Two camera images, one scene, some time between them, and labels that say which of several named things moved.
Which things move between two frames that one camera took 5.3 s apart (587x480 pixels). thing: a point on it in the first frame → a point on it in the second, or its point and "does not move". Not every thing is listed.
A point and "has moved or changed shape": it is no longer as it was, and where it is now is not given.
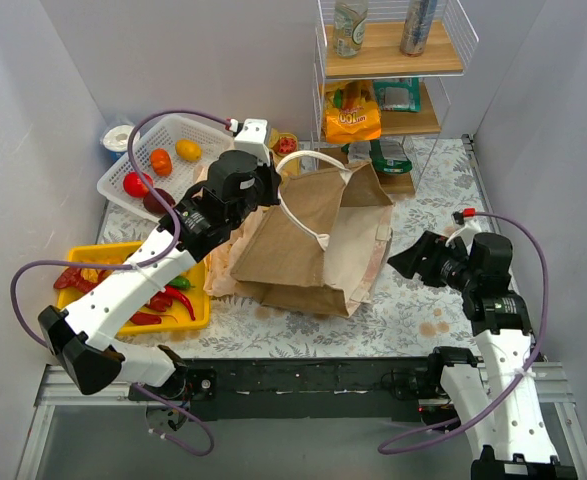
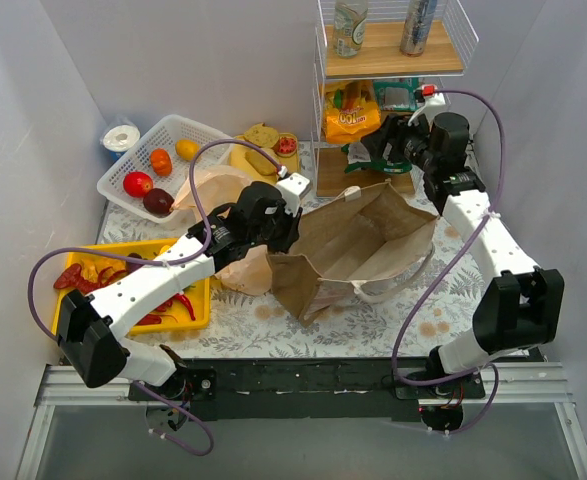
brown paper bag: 323,247 has moved or changed shape
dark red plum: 153,206 does not move
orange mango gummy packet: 352,111 does not move
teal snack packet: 401,94 does not move
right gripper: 428,258 → 386,141
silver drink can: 418,19 does not move
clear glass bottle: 349,27 does not move
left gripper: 270,182 → 287,230
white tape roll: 116,140 does not move
